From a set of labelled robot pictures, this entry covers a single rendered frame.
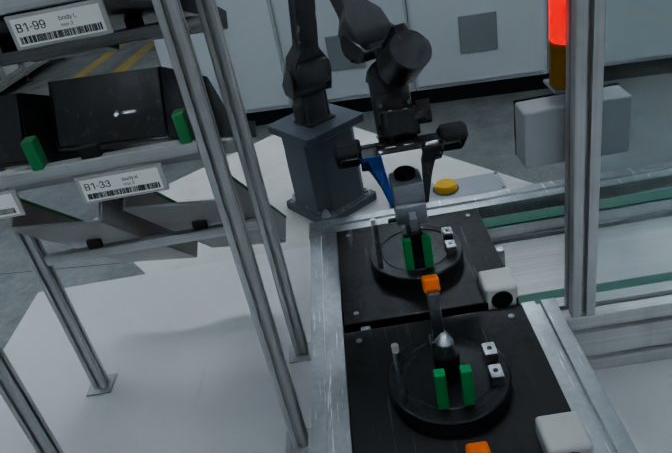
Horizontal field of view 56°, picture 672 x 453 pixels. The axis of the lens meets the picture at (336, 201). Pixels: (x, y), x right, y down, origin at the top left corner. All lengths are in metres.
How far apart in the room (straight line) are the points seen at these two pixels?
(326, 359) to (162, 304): 0.45
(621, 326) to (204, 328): 0.65
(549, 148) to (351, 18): 0.35
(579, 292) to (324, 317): 0.35
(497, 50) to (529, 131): 3.24
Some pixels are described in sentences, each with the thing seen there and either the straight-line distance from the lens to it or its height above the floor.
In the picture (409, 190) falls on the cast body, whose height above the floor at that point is 1.11.
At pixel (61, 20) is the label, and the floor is 1.44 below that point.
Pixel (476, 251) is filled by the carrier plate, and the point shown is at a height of 0.97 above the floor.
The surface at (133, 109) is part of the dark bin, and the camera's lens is 0.68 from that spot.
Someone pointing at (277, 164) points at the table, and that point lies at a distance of 1.60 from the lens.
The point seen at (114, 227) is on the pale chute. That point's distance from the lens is 0.85.
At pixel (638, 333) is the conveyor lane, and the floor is 0.92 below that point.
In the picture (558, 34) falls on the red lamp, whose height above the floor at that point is 1.32.
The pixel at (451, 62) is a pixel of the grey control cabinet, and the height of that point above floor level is 0.26.
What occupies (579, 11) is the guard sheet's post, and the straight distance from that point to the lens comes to 0.68.
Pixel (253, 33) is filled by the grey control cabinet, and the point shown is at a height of 0.62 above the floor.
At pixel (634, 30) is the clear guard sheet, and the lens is 0.72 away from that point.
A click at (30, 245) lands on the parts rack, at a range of 0.95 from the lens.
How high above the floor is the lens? 1.54
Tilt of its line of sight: 29 degrees down
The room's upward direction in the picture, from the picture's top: 12 degrees counter-clockwise
